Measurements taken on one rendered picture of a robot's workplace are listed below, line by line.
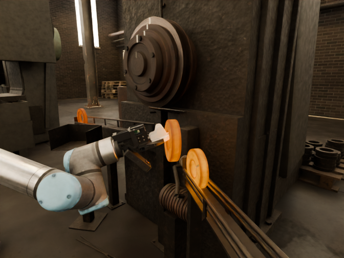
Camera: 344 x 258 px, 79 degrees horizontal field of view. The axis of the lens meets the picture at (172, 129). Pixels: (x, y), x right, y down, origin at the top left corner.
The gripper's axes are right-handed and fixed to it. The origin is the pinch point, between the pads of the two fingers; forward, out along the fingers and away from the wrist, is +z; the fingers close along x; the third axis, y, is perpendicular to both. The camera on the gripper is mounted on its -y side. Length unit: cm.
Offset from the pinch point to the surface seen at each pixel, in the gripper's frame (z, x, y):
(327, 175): 141, 76, -114
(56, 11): -211, 1045, 380
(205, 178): 5.9, -8.1, -16.7
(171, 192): -6.3, 14.7, -31.7
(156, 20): 14, 42, 46
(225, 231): 1.5, -33.8, -15.4
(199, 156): 6.8, -4.6, -9.6
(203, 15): 37, 36, 42
